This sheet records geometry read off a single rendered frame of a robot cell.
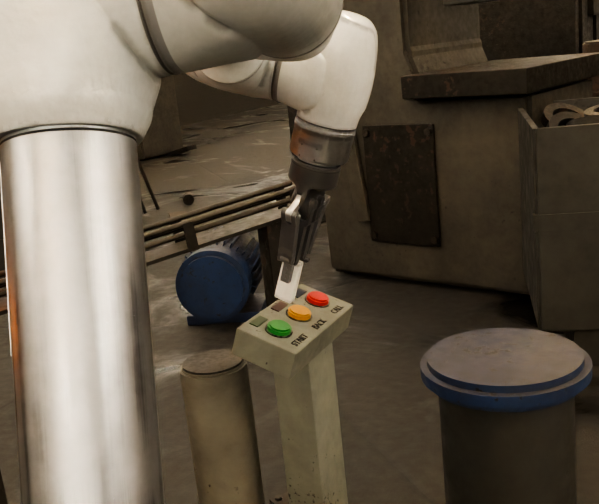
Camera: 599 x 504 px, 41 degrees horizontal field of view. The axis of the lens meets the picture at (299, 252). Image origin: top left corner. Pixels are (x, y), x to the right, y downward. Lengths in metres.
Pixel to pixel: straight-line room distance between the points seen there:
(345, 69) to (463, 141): 2.11
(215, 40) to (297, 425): 0.92
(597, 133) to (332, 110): 1.44
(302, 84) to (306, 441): 0.61
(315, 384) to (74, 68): 0.90
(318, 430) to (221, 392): 0.18
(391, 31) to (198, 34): 2.77
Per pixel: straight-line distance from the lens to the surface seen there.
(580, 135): 2.48
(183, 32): 0.59
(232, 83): 1.14
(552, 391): 1.50
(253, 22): 0.57
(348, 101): 1.14
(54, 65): 0.59
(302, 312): 1.37
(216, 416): 1.43
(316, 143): 1.16
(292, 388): 1.38
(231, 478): 1.49
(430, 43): 3.46
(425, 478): 2.06
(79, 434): 0.58
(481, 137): 3.18
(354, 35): 1.13
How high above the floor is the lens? 1.04
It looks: 14 degrees down
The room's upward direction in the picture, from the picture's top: 6 degrees counter-clockwise
